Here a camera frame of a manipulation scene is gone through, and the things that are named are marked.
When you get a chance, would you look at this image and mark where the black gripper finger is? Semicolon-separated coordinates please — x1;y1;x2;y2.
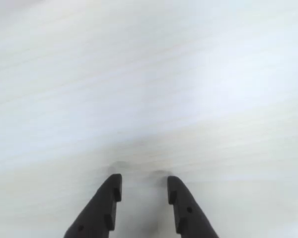
63;173;123;238
167;176;220;238

